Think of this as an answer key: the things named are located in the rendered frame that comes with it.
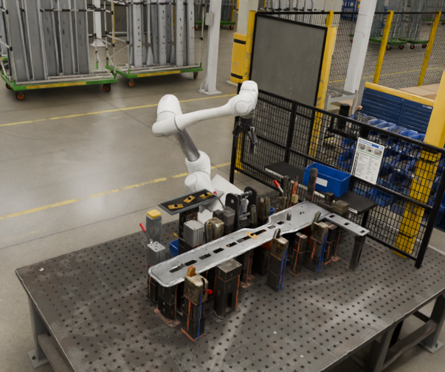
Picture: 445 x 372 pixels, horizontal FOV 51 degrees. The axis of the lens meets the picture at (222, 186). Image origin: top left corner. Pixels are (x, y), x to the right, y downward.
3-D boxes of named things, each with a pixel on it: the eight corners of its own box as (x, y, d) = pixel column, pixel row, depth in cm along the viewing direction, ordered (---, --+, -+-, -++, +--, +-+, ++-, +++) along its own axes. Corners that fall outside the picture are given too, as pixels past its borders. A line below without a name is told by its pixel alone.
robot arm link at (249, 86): (240, 103, 280) (235, 109, 268) (242, 77, 273) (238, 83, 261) (257, 105, 278) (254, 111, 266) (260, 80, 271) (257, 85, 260)
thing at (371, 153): (375, 186, 326) (386, 145, 312) (349, 175, 340) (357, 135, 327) (377, 185, 327) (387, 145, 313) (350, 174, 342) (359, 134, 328)
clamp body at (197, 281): (194, 345, 239) (198, 289, 223) (177, 329, 249) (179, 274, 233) (209, 336, 246) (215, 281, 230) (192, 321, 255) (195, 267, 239)
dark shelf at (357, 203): (359, 215, 316) (359, 211, 315) (263, 169, 374) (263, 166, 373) (376, 207, 330) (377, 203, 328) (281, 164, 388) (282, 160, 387)
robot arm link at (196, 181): (197, 207, 341) (179, 193, 326) (197, 187, 352) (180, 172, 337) (215, 201, 334) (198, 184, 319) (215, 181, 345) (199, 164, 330)
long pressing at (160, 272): (168, 291, 231) (168, 289, 230) (143, 270, 246) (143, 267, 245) (333, 214, 317) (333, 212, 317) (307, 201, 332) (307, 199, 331)
